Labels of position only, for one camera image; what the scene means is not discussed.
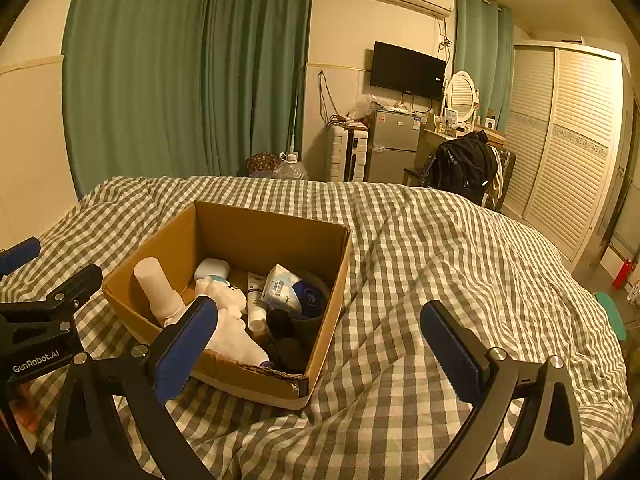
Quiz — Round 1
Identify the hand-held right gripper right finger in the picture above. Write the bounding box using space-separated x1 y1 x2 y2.
419 300 586 480

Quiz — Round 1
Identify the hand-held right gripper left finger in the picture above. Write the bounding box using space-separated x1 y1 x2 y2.
52 295 219 480

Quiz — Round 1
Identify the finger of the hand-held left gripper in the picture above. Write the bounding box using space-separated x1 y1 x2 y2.
0 237 42 276
0 263 103 332

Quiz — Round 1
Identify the white sock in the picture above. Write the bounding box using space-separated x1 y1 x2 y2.
194 277 274 366

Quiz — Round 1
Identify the white hair dryer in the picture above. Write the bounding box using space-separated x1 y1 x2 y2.
133 257 187 329

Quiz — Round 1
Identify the white cream tube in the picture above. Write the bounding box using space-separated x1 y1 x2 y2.
246 271 269 332

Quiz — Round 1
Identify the black sock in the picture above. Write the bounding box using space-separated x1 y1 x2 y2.
260 308 311 374

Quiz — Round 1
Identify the blue tissue pack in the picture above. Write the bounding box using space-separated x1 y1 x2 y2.
260 264 304 314

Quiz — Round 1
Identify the brown cardboard box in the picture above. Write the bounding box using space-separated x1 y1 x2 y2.
101 201 353 411

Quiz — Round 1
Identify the blue round tin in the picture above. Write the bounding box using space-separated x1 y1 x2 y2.
293 280 324 311

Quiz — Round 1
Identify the person's left hand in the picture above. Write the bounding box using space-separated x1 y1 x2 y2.
6 381 44 434

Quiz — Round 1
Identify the checkered blanket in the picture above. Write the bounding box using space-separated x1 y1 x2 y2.
0 175 634 480

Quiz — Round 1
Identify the teal oval object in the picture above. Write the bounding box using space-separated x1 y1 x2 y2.
595 291 627 342

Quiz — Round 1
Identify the black backpack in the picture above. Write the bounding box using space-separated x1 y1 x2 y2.
422 131 501 206

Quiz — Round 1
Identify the red fire extinguisher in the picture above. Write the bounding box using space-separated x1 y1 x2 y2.
612 257 636 291

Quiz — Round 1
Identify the brown patterned bag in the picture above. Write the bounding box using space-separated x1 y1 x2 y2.
246 152 281 177

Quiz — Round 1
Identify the clear water jug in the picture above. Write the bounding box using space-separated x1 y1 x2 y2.
272 151 309 181

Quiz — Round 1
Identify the silver fridge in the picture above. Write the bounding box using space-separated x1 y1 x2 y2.
366 108 421 185

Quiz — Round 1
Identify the white suitcase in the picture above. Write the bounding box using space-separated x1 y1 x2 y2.
326 125 370 184

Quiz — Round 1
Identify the wide green curtain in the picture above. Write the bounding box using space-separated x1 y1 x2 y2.
61 0 316 201

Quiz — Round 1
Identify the white louvred wardrobe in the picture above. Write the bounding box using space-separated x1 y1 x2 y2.
502 42 632 276

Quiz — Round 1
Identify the white oval mirror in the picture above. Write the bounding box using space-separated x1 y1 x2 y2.
444 70 480 129

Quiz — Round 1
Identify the clear plastic bag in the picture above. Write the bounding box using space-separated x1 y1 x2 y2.
349 94 375 120

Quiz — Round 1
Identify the narrow green curtain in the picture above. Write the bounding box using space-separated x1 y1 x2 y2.
452 0 516 134

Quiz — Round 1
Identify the dark wall cable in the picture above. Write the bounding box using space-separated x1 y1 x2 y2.
317 71 339 121

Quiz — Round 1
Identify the black wall television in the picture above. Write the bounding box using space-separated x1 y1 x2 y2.
370 41 448 102

